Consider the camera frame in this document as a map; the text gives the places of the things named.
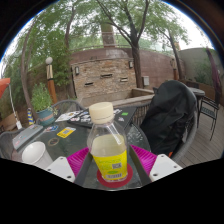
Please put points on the black backpack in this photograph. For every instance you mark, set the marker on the black backpack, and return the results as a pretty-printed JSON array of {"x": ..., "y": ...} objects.
[{"x": 170, "y": 113}]

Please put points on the small blue card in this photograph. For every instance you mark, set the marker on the small blue card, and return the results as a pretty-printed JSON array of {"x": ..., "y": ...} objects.
[{"x": 50, "y": 128}]

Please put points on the orange patio umbrella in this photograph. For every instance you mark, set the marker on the orange patio umbrella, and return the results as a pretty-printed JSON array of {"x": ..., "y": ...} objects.
[{"x": 3, "y": 86}]

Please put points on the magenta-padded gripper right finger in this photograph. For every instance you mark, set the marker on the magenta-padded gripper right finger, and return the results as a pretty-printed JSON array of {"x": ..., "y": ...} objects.
[{"x": 165, "y": 166}]

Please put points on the leaning tree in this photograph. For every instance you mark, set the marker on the leaning tree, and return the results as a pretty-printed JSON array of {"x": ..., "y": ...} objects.
[{"x": 22, "y": 80}]

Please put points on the wooden lamp post, white globe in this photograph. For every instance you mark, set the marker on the wooden lamp post, white globe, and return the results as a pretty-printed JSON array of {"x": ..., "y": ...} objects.
[{"x": 51, "y": 86}]

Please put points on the round dark patio table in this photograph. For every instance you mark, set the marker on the round dark patio table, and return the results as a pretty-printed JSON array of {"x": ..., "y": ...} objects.
[{"x": 198, "y": 91}]

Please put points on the yellow square card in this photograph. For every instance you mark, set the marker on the yellow square card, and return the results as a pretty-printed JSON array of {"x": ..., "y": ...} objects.
[{"x": 66, "y": 132}]

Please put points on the wall lantern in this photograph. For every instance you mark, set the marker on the wall lantern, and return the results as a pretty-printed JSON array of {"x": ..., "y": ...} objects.
[
  {"x": 131, "y": 64},
  {"x": 77, "y": 70}
]

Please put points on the black laptop with stickers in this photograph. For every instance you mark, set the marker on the black laptop with stickers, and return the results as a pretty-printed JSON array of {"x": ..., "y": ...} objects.
[{"x": 80, "y": 120}]

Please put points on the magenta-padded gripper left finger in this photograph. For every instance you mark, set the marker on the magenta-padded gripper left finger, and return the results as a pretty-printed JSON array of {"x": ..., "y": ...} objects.
[{"x": 59, "y": 168}]

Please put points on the grey laptop with stickers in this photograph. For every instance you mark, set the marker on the grey laptop with stickers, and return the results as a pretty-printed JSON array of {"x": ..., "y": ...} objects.
[{"x": 26, "y": 136}]

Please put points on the forked dark-trunk tree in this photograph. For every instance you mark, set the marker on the forked dark-trunk tree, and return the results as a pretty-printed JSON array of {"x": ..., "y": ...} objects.
[{"x": 135, "y": 73}]

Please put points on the clear bottle with yellow label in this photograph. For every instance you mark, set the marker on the clear bottle with yellow label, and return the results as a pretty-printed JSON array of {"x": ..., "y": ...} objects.
[{"x": 108, "y": 153}]

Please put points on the closed maroon patio umbrella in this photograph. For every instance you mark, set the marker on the closed maroon patio umbrella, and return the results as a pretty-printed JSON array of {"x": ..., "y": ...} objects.
[{"x": 215, "y": 73}]

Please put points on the blue yellow striped cone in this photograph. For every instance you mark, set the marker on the blue yellow striped cone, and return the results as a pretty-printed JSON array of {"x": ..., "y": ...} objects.
[{"x": 30, "y": 117}]

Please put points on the green plant in teal pot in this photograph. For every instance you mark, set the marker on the green plant in teal pot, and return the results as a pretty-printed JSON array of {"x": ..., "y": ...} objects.
[{"x": 46, "y": 116}]

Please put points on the grey wall utility box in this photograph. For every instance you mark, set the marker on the grey wall utility box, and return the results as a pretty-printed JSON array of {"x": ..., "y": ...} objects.
[{"x": 146, "y": 81}]

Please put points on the white sticker sheet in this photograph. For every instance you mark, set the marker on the white sticker sheet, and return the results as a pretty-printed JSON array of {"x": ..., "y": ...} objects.
[{"x": 66, "y": 116}]

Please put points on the grey wicker chair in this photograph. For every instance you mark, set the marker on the grey wicker chair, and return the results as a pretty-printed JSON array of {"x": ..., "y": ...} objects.
[
  {"x": 6, "y": 145},
  {"x": 190, "y": 140},
  {"x": 66, "y": 106}
]

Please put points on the black metal chair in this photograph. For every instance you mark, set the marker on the black metal chair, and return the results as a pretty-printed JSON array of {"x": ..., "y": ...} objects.
[{"x": 209, "y": 111}]

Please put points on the flat round red coaster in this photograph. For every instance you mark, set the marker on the flat round red coaster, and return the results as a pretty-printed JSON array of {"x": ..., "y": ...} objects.
[{"x": 128, "y": 178}]

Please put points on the white mug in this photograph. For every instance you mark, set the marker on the white mug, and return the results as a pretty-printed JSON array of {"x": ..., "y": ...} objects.
[{"x": 35, "y": 155}]

